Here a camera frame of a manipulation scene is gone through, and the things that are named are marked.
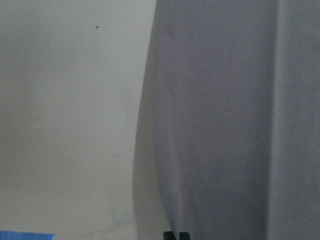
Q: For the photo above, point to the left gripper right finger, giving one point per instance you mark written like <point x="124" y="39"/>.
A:
<point x="184" y="236"/>

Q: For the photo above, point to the dark brown t-shirt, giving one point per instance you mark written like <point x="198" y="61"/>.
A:
<point x="228" y="134"/>

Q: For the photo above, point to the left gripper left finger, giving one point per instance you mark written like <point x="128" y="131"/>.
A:
<point x="168" y="235"/>

